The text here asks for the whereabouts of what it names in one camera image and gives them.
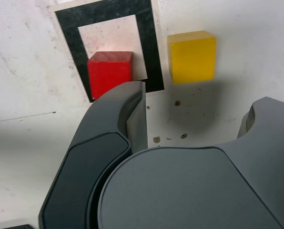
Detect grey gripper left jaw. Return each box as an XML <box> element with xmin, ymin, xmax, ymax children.
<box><xmin>38</xmin><ymin>80</ymin><xmax>149</xmax><ymax>229</ymax></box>

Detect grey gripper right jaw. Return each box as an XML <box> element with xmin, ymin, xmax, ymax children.
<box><xmin>96</xmin><ymin>96</ymin><xmax>284</xmax><ymax>229</ymax></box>

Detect red cube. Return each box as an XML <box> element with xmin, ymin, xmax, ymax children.
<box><xmin>86</xmin><ymin>51</ymin><xmax>134</xmax><ymax>101</ymax></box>

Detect yellow cube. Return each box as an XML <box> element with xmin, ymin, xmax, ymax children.
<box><xmin>166</xmin><ymin>30</ymin><xmax>217</xmax><ymax>84</ymax></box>

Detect black tape square outline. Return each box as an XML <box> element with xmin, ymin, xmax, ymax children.
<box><xmin>54</xmin><ymin>0</ymin><xmax>165</xmax><ymax>104</ymax></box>

